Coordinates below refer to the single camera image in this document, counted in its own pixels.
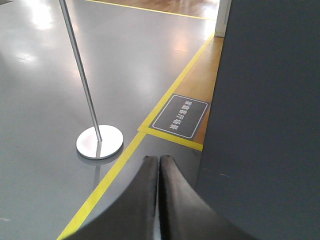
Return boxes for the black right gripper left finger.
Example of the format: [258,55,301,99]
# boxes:
[66,156,159,240]

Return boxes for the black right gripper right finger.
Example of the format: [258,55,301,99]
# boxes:
[158,155,255,240]

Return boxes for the dark grey fridge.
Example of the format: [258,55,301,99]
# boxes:
[196,0,320,240]

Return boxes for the yellow floor tape line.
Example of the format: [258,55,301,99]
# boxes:
[59,0,216,239]

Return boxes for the silver stanchion pole with base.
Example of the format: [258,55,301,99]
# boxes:
[59,0,124,160]

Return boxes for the dark floor sign with text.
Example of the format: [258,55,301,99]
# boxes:
[149,94,209,140]

